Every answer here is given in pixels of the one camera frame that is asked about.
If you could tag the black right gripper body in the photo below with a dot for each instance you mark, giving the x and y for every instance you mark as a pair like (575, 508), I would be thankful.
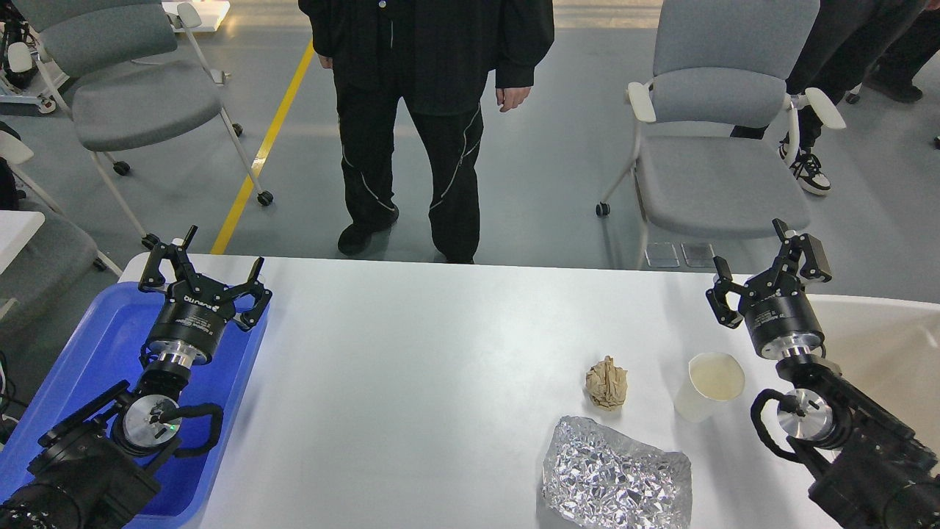
(781, 321)

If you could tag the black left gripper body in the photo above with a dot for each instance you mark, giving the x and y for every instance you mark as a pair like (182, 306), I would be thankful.
(194, 315)

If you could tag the white paper cup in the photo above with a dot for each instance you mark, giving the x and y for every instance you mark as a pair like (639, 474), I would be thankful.
(712, 381)

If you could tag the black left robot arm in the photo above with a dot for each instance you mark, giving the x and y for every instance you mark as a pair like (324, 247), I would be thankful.
(98, 467)

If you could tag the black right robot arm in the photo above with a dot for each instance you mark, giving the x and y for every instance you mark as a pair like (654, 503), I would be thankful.
(868, 469)

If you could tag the right metal floor plate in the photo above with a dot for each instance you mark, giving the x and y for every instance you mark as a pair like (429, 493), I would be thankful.
(698, 255)

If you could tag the metal floor plate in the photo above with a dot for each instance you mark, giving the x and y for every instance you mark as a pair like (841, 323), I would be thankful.
(698, 255)
(661, 255)

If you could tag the left metal floor plate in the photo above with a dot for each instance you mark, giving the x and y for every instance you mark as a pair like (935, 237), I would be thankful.
(661, 255)

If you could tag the beige plastic bin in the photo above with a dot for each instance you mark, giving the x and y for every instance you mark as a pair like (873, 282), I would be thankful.
(889, 349)

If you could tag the grey chair on right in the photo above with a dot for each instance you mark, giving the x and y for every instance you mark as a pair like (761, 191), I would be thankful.
(721, 62)

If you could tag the crumpled brown paper ball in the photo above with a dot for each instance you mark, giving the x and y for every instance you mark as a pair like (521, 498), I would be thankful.
(606, 384)

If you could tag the white side table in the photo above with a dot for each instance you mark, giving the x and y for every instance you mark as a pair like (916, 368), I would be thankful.
(17, 228)

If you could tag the grey chair on left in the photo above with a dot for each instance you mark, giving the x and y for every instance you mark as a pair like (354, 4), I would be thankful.
(139, 108)

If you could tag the crumpled aluminium foil sheet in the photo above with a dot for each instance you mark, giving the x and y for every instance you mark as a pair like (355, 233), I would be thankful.
(597, 477)

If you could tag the white wheeled equipment base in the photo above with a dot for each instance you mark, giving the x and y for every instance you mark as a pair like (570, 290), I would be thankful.
(19, 69)

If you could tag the person in black clothes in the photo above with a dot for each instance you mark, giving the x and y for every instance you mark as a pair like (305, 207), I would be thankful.
(436, 57)

